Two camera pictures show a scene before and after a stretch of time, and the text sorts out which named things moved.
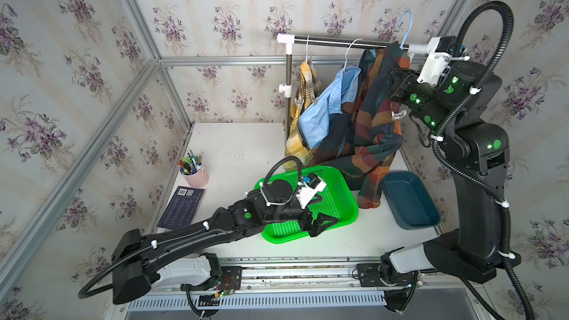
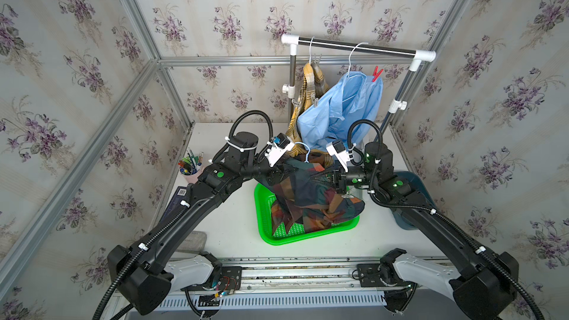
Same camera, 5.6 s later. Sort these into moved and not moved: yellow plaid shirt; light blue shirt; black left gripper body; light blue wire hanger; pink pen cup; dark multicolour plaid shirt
Moved: black left gripper body; light blue wire hanger; dark multicolour plaid shirt
Not moved: yellow plaid shirt; light blue shirt; pink pen cup
